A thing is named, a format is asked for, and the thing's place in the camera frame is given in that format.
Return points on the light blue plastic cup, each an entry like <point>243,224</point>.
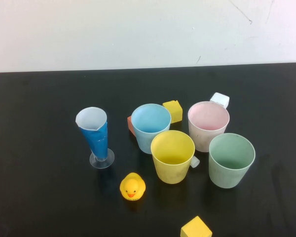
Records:
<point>148,123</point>

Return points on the pink plastic cup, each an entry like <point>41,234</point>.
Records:
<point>204,118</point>

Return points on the green plastic cup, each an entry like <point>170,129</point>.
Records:
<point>227,172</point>

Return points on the orange wooden block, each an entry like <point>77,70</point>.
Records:
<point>130,124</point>

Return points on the yellow wooden cube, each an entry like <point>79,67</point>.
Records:
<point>196,228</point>
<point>176,111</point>

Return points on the yellow plastic cup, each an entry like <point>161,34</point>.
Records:
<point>170,170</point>

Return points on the blue conical measuring cup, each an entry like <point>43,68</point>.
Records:
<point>96,140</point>

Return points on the green white glue stick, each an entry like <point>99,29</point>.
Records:
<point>195,162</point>

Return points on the yellow rubber duck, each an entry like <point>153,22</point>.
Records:
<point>132,187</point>

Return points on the white cube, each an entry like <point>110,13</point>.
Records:
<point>220,98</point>

